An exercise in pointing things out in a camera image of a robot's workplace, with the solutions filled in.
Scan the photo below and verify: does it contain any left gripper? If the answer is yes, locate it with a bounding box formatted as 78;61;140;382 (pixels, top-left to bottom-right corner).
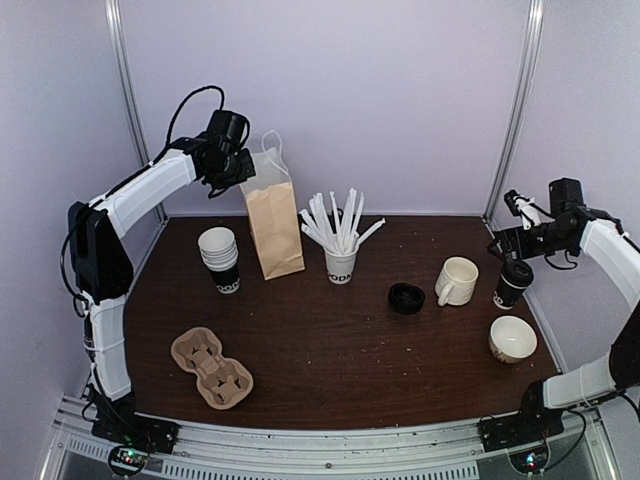
209;147;256;190

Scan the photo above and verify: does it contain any aluminium frame rail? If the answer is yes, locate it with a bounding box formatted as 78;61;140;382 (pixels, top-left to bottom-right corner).
36;396;622;479

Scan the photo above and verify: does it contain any black coffee cup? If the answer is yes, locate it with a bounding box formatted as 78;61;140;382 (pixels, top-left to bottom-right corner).
493;270;529;310

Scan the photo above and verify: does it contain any stack of black lids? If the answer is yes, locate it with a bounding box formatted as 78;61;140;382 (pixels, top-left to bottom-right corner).
388;283;425;315

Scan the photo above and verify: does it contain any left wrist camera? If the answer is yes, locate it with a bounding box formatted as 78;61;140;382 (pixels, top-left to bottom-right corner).
205;109;251;149

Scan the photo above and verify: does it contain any brown paper bag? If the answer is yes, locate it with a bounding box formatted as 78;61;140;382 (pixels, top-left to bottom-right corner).
240;130;305;280

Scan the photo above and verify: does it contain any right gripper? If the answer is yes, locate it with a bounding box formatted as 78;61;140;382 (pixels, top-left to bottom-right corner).
487;220;574;263

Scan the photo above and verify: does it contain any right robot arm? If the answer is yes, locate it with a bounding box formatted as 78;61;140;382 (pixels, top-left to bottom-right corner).
487;178;639;442

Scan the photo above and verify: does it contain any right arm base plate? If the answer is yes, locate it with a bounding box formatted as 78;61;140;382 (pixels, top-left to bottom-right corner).
478;413;564;452

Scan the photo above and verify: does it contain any white ceramic bowl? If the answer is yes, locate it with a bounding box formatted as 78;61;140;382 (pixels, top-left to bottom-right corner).
488;315;538;364

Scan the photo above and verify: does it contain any cardboard cup carrier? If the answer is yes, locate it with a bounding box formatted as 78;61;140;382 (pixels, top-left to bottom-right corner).
171;327;254;411

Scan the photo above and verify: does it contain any corner metal post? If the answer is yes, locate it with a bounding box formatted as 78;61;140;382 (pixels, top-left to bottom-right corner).
483;0;546;225
103;0;169;224

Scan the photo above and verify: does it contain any right corner metal post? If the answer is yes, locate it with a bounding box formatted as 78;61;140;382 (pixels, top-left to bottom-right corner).
483;0;546;225

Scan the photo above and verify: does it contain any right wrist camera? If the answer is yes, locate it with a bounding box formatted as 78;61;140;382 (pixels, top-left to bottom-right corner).
503;189;535;222

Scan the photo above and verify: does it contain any white cup holding straws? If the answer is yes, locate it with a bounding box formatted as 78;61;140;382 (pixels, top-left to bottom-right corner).
324;249;358;285

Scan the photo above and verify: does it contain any left corner metal post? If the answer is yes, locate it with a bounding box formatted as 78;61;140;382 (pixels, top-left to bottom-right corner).
103;0;169;224

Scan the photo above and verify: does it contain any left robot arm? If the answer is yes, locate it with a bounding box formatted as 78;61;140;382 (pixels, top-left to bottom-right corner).
62;109;255;444

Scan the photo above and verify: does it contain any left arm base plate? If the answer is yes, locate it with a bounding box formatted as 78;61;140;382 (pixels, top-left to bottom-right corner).
91;412;179;454

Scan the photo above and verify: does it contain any wrapped straws bundle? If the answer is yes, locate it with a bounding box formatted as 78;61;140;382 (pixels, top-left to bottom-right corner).
299;188;386;256

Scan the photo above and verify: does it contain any stack of paper cups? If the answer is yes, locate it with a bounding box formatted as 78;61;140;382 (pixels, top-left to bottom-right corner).
198;227;240;295

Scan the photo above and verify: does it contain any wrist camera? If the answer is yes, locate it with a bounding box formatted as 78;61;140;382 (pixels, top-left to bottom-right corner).
205;109;251;149
503;189;535;222

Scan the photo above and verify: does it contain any cream ceramic mug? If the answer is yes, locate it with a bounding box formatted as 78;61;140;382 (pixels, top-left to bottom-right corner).
434;256;479;307

